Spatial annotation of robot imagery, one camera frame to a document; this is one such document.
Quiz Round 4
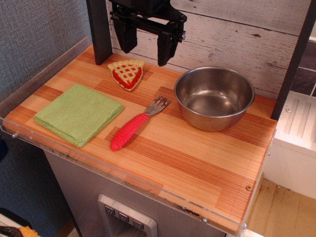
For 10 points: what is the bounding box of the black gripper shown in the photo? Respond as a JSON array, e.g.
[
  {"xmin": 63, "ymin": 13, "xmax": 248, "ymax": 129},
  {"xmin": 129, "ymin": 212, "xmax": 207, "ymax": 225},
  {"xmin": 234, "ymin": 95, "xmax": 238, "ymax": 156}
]
[{"xmin": 111, "ymin": 0, "xmax": 187, "ymax": 67}]

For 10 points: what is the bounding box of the fork with red handle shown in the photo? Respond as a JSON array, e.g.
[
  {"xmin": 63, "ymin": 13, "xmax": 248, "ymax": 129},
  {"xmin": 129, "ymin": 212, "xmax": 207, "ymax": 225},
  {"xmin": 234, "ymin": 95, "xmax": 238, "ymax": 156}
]
[{"xmin": 110, "ymin": 95, "xmax": 170, "ymax": 151}]

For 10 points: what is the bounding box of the green folded cloth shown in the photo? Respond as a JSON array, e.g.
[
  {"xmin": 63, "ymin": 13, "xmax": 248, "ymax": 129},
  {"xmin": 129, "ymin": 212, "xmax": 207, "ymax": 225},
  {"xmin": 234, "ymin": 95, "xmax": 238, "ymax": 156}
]
[{"xmin": 34, "ymin": 84, "xmax": 123, "ymax": 148}]

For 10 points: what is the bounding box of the toy pie slice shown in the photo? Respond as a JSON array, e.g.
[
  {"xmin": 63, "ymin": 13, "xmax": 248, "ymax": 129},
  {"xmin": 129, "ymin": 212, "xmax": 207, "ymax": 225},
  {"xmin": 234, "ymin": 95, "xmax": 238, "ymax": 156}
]
[{"xmin": 108, "ymin": 59, "xmax": 145, "ymax": 91}]

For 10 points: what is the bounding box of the stainless steel bowl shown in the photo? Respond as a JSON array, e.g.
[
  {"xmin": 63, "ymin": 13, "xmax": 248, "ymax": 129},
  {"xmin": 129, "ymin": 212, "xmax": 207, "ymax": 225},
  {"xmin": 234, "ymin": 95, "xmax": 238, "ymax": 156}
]
[{"xmin": 174, "ymin": 66, "xmax": 255, "ymax": 132}]

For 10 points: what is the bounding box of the clear acrylic edge guard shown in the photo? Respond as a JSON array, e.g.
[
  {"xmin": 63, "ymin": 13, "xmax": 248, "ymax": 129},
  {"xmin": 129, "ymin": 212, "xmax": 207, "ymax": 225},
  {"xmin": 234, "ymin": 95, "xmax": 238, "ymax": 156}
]
[{"xmin": 3, "ymin": 113, "xmax": 276, "ymax": 237}]

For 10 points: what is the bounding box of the grey toy fridge cabinet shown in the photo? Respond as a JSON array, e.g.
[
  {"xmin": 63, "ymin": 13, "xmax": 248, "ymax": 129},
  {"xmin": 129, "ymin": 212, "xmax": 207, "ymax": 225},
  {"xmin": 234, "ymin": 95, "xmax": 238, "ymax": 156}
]
[{"xmin": 45, "ymin": 152, "xmax": 225, "ymax": 237}]

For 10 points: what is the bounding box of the silver dispenser button panel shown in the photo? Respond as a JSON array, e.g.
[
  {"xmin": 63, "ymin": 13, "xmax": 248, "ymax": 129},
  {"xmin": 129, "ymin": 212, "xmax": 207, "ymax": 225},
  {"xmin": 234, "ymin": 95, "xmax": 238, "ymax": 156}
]
[{"xmin": 98, "ymin": 194, "xmax": 158, "ymax": 237}]

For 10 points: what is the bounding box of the white toy sink unit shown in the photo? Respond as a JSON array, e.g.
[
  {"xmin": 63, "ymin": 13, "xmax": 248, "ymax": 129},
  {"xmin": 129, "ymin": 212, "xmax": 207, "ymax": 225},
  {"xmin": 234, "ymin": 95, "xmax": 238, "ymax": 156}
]
[{"xmin": 263, "ymin": 36, "xmax": 316, "ymax": 198}]

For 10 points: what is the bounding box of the yellow object bottom left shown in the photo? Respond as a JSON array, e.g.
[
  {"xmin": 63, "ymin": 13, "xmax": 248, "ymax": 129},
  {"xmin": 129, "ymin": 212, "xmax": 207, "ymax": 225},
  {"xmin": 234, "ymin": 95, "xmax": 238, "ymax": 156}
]
[{"xmin": 0, "ymin": 226, "xmax": 40, "ymax": 237}]

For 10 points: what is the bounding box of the dark left shelf post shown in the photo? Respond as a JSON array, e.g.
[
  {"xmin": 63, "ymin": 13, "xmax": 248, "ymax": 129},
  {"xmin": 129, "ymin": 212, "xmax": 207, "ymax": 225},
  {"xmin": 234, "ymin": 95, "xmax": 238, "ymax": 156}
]
[{"xmin": 86, "ymin": 0, "xmax": 113, "ymax": 65}]

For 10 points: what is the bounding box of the dark shelf post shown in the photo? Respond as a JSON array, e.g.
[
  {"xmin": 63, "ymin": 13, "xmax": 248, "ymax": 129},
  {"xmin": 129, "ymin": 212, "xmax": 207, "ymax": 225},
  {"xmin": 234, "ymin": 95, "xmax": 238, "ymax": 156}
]
[
  {"xmin": 271, "ymin": 0, "xmax": 316, "ymax": 120},
  {"xmin": 86, "ymin": 0, "xmax": 113, "ymax": 65}
]

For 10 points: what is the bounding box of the dark right shelf post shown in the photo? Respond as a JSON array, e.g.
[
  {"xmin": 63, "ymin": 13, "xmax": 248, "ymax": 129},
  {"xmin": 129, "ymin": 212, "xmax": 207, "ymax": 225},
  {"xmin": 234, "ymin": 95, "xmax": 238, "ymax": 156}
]
[{"xmin": 271, "ymin": 0, "xmax": 316, "ymax": 120}]

